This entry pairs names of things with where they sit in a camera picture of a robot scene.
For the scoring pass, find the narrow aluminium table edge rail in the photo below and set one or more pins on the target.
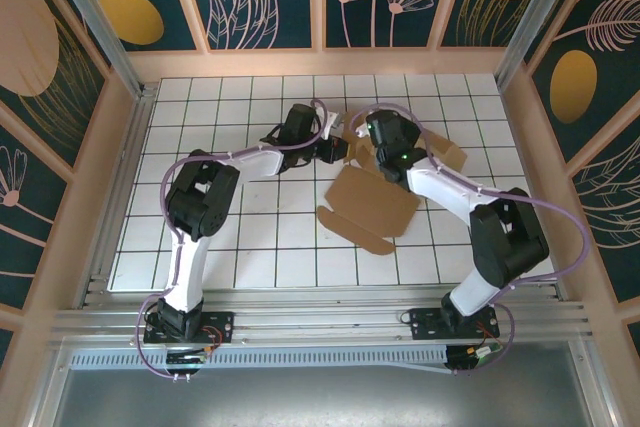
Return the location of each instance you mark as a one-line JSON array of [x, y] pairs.
[[325, 294]]

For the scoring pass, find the wide aluminium base rail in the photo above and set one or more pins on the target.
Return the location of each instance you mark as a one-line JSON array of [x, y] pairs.
[[325, 327]]

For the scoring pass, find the green circuit board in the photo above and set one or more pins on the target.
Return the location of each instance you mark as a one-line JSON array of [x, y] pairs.
[[185, 358], [487, 351]]

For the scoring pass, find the grey sheet metal panel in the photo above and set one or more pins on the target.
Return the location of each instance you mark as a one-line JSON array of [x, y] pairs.
[[320, 397]]

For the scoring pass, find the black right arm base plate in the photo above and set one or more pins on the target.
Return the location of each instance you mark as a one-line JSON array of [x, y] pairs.
[[425, 327]]

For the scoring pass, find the aluminium side rail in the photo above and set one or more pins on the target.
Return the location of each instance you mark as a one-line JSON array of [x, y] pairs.
[[124, 172]]

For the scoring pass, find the brown cardboard box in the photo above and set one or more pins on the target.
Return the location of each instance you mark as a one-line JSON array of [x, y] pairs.
[[370, 202]]

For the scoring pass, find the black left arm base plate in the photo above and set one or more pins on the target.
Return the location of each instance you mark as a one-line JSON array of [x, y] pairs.
[[220, 322]]

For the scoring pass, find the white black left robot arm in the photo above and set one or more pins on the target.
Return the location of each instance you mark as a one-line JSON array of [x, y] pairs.
[[187, 272]]

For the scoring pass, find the aluminium corner post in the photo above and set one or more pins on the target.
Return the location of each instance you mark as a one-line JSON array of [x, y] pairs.
[[92, 14], [539, 12]]

